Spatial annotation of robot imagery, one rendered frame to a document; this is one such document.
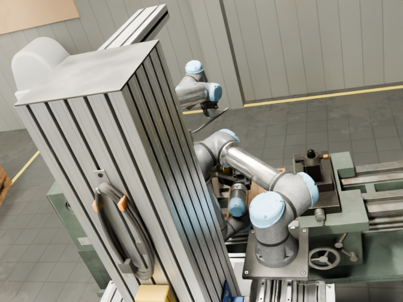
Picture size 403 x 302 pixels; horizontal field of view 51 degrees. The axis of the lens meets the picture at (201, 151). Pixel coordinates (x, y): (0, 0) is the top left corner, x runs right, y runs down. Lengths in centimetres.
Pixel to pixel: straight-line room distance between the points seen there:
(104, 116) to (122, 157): 10
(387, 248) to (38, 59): 378
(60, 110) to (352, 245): 157
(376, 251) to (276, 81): 292
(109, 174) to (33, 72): 402
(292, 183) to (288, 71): 343
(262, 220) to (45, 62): 377
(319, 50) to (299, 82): 43
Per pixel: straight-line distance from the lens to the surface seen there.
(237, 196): 187
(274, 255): 148
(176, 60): 499
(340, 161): 229
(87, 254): 238
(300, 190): 145
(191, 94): 167
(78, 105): 86
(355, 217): 198
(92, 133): 88
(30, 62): 487
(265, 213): 137
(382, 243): 240
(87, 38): 529
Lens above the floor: 231
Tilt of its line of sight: 32 degrees down
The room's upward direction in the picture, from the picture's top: 17 degrees counter-clockwise
